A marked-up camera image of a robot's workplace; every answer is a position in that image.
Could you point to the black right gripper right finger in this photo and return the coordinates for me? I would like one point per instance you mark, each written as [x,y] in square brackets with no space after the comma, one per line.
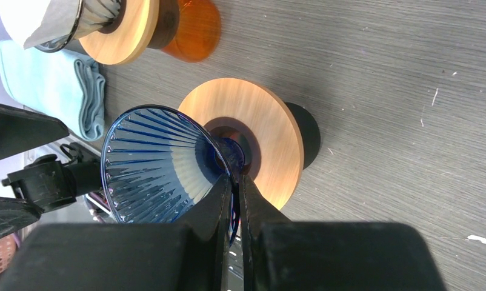
[281,254]

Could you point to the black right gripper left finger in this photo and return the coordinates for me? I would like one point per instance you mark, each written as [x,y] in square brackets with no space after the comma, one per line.
[187,254]

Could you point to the blue ribbed dripper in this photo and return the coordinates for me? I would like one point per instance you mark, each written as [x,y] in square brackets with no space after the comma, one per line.
[157,163]

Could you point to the wooden ring holder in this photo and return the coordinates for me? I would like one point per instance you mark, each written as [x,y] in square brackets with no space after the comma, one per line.
[227,105]

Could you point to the wooden ring dripper stand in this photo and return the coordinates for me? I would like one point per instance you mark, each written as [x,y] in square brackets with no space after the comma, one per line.
[125,43]

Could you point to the orange glass carafe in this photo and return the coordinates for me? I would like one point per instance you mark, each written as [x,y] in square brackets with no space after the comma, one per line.
[187,30]

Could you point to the clear grey ribbed dripper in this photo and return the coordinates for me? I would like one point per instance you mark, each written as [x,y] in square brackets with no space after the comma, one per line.
[91,16]

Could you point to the white paper coffee filter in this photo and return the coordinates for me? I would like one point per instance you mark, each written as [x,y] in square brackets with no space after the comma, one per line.
[33,23]

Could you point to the light blue folded cloth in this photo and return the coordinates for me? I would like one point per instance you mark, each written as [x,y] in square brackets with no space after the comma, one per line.
[66,85]

